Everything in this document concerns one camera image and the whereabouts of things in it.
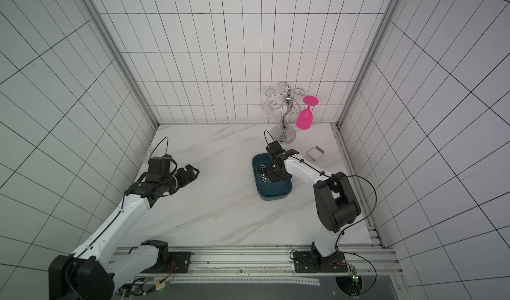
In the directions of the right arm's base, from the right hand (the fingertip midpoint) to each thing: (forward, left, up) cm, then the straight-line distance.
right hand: (269, 177), depth 92 cm
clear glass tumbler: (+11, +66, -1) cm, 67 cm away
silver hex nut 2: (+3, +3, -4) cm, 5 cm away
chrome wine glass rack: (+31, -9, -2) cm, 32 cm away
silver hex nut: (+8, +3, -4) cm, 10 cm away
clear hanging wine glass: (+36, +2, +11) cm, 38 cm away
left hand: (-7, +33, +8) cm, 35 cm away
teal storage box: (-6, -1, -2) cm, 6 cm away
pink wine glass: (+26, -17, +14) cm, 34 cm away
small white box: (+19, -25, -5) cm, 32 cm away
